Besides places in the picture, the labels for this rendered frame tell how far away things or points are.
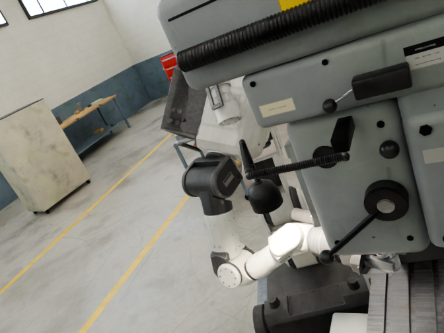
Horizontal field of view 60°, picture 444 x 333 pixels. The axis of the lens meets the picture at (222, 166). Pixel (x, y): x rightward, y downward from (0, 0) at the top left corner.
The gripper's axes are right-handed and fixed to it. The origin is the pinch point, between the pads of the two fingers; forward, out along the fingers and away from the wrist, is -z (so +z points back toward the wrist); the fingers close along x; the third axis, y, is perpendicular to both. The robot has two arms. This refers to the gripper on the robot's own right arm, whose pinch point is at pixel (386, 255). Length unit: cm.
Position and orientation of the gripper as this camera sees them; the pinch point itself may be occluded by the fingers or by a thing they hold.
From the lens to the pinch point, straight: 94.7
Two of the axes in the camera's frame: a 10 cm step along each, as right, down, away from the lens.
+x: 6.7, -5.3, 5.3
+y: 3.7, 8.5, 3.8
